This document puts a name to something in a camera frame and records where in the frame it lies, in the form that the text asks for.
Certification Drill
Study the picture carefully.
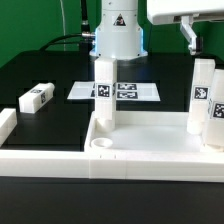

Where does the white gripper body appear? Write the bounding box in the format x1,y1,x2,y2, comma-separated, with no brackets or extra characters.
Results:
147,0,224,25

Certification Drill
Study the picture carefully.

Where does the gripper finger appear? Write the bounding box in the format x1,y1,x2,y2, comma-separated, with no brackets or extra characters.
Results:
180,16,203,55

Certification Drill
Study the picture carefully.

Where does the white desk tabletop panel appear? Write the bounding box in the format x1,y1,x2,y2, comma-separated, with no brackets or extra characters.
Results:
84,111,224,154

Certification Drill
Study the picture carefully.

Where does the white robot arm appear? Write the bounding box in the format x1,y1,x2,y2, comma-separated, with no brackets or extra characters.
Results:
90,0,224,61

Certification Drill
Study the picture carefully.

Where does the white marker sheet with tags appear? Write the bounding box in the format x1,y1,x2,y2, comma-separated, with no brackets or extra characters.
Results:
68,81,160,102

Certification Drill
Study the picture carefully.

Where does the white U-shaped obstacle fence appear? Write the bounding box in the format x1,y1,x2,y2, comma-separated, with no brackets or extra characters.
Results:
0,108,224,183

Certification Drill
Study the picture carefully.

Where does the black cable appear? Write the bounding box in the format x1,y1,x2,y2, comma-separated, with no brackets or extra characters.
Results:
39,0,98,52

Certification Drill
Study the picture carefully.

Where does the white thin cable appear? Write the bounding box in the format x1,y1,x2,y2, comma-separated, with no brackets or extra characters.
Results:
59,0,66,52

